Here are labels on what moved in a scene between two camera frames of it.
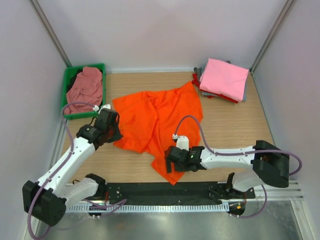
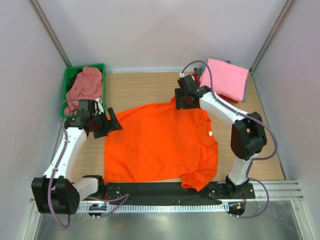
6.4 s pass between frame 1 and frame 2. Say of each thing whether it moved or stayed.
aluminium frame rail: stayed
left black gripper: moved
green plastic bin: stayed
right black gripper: moved
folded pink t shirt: stayed
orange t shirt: moved
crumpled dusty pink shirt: stayed
